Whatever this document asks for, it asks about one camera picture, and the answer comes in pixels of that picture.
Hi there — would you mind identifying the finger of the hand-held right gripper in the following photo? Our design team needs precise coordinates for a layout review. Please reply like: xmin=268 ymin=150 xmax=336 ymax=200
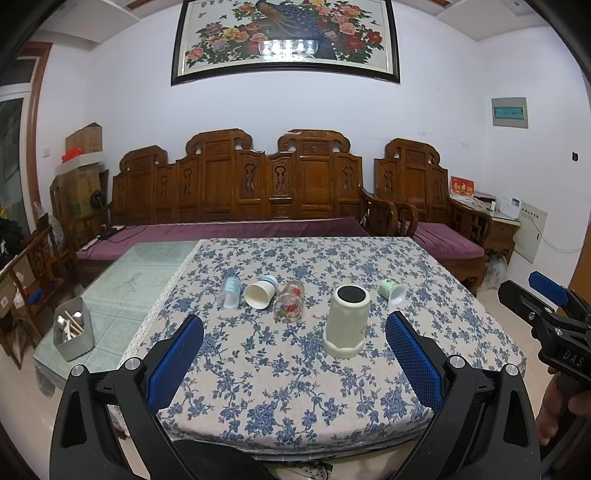
xmin=529 ymin=271 xmax=591 ymax=320
xmin=498 ymin=279 xmax=562 ymax=332

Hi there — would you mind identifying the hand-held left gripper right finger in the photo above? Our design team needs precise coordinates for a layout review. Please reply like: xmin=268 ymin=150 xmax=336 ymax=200
xmin=385 ymin=310 xmax=542 ymax=480

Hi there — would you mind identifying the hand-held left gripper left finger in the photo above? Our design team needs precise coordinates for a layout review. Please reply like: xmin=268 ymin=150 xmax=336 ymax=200
xmin=48 ymin=315 xmax=206 ymax=480

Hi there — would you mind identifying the large cream cup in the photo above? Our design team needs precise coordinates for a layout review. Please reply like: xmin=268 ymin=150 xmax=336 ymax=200
xmin=322 ymin=284 xmax=371 ymax=360

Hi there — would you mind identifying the small green white cup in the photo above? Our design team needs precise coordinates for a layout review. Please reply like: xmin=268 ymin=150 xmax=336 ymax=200
xmin=379 ymin=278 xmax=408 ymax=308

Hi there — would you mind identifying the clear plastic cup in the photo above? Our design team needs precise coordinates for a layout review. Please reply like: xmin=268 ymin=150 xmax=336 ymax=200
xmin=218 ymin=276 xmax=242 ymax=310

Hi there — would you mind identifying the white paper cup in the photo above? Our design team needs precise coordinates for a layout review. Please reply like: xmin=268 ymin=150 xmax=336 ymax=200
xmin=244 ymin=275 xmax=279 ymax=309

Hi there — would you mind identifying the person's right hand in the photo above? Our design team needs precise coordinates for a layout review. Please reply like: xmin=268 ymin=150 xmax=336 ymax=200
xmin=534 ymin=366 xmax=577 ymax=446

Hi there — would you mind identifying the clear plastic bag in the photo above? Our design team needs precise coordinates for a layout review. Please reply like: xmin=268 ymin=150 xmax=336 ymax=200
xmin=485 ymin=253 xmax=509 ymax=283

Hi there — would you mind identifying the wooden side table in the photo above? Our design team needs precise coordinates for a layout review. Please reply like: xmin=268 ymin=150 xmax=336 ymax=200
xmin=484 ymin=212 xmax=520 ymax=267

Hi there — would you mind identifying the glass top table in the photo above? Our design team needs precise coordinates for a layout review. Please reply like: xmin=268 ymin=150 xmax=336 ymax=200
xmin=32 ymin=240 xmax=211 ymax=386

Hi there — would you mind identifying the white box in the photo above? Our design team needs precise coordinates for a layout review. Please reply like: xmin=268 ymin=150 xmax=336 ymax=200
xmin=496 ymin=196 xmax=523 ymax=218

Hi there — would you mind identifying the short purple seat cushion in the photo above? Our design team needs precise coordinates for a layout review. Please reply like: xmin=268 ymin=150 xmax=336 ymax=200
xmin=412 ymin=222 xmax=485 ymax=262

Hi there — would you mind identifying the metal utensil container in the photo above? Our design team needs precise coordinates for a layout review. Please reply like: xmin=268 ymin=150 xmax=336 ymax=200
xmin=52 ymin=296 xmax=96 ymax=361

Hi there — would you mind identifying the blue floral tablecloth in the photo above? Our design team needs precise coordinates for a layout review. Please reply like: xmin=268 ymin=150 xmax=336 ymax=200
xmin=117 ymin=237 xmax=528 ymax=455

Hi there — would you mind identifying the clear glass with red print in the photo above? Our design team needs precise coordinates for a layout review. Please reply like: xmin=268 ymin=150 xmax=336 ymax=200
xmin=273 ymin=281 xmax=305 ymax=324

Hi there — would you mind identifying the red desk calendar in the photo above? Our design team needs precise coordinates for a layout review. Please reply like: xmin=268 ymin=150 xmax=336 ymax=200
xmin=450 ymin=176 xmax=475 ymax=203

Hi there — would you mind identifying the long purple seat cushion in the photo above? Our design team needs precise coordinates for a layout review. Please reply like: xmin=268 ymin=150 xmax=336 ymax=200
xmin=76 ymin=217 xmax=371 ymax=262

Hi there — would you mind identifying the carved wooden armchair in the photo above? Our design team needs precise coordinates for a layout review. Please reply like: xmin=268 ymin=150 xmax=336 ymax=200
xmin=373 ymin=137 xmax=493 ymax=296

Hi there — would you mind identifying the wooden chair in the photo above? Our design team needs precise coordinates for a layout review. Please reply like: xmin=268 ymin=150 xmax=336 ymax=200
xmin=0 ymin=225 xmax=66 ymax=370

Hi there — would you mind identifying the carved wooden sofa bench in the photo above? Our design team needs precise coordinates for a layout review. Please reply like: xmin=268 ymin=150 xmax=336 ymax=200
xmin=74 ymin=128 xmax=399 ymax=288

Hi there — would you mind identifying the large cardboard box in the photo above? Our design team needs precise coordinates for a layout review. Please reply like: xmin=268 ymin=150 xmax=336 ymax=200
xmin=54 ymin=164 xmax=103 ymax=219

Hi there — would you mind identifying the small cardboard box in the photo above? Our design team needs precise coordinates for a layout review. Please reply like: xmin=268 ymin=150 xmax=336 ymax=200
xmin=65 ymin=123 xmax=103 ymax=156

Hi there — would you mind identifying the framed peacock flower painting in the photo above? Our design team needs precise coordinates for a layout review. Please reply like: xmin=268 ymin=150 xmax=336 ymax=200
xmin=170 ymin=0 xmax=401 ymax=86

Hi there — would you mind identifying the beige wall cabinet panel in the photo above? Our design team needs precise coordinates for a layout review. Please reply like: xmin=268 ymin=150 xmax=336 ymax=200
xmin=512 ymin=200 xmax=548 ymax=264

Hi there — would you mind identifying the wall electrical panel box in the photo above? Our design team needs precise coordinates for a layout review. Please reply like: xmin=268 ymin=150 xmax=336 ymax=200
xmin=490 ymin=96 xmax=529 ymax=129

